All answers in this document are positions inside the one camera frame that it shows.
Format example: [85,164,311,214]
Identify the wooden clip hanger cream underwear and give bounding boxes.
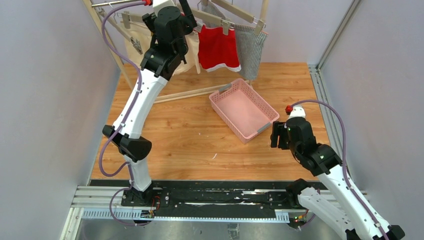
[117,11,155,31]

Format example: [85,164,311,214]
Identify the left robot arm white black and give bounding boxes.
[102,0,197,206]

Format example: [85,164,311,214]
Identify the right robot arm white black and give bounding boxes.
[270,117,406,240]

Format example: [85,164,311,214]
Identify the wooden clip hanger red underwear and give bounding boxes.
[191,9,234,36]

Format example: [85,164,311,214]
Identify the wooden clip hanger striped underwear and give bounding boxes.
[211,0,269,36]

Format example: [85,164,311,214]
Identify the grey striped underwear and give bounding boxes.
[199,0,268,81]

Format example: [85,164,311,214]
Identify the pink plastic basket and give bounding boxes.
[209,78,280,144]

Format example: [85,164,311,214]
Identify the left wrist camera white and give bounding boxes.
[152,0,176,10]

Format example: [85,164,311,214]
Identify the wooden clothes rack frame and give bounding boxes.
[82,0,270,105]

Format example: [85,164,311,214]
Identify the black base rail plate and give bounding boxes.
[91,180,308,224]

